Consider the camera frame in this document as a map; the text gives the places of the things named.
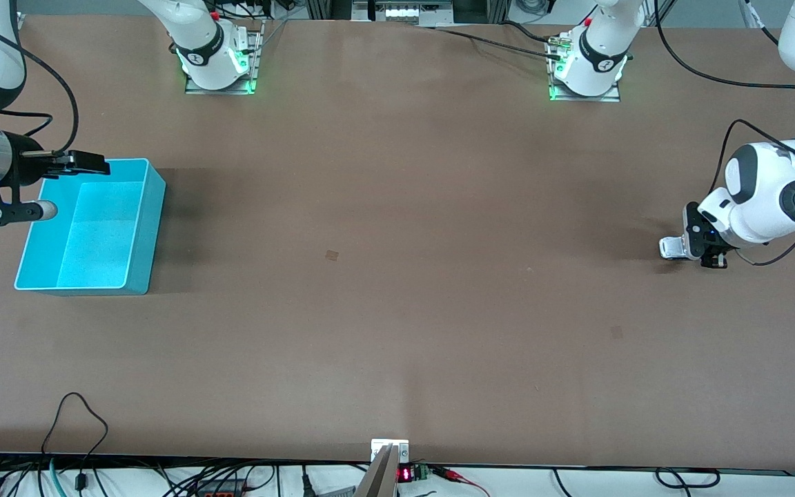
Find white jeep toy black roof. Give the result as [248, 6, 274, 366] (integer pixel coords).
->
[658, 235, 690, 261]

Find teal plastic bin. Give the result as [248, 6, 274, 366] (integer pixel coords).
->
[14, 158, 166, 297]

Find power strip red switches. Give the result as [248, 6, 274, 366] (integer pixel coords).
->
[196, 478, 249, 497]

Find white LED light unit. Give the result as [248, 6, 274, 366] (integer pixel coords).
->
[382, 5, 435, 21]

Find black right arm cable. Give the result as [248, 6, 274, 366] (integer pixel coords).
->
[0, 15, 80, 157]

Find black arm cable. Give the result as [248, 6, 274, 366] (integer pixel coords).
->
[654, 0, 795, 269]
[0, 15, 80, 157]

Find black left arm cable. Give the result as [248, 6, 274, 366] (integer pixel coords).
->
[654, 0, 795, 269]

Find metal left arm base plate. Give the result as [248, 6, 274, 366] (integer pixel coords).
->
[547, 38, 622, 104]

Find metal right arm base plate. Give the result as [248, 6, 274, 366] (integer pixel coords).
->
[184, 19, 259, 95]

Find black coiled cable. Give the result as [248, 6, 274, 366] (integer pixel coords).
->
[654, 467, 722, 489]

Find black cable on table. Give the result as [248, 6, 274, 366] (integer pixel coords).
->
[431, 22, 565, 61]

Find thin black looped cable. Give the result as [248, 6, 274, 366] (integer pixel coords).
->
[40, 392, 110, 492]

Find red clip lead wire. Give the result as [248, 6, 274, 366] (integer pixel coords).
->
[431, 466, 492, 497]

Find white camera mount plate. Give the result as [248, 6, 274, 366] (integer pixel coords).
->
[371, 439, 410, 464]

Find grey aluminium mount bar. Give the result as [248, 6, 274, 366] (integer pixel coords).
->
[354, 445, 400, 497]

